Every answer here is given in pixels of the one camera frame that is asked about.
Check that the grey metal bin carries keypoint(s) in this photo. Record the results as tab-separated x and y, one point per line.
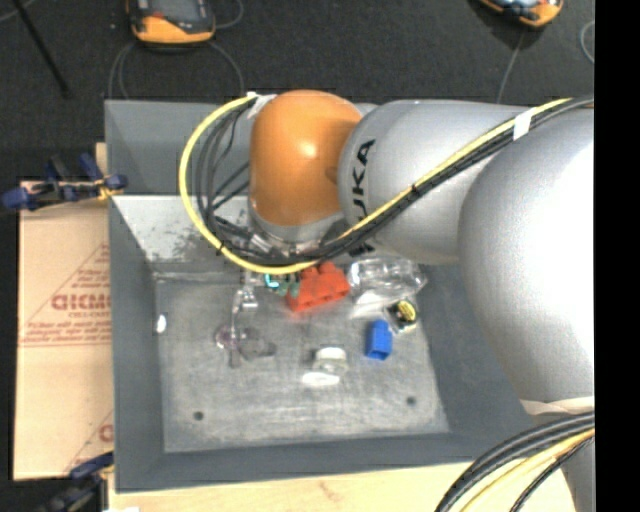
280	410

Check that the brown cardboard board red print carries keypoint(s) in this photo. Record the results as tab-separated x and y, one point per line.
60	380

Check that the clear plastic bag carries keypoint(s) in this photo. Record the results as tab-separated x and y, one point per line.
387	277

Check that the blue block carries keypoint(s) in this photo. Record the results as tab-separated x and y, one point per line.
378	340

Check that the yellow and black small packet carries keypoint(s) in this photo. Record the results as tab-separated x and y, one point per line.
403	312

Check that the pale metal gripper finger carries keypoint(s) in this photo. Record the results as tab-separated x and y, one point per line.
236	310
250	303

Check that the red toy block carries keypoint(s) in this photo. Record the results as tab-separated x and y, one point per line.
320	289

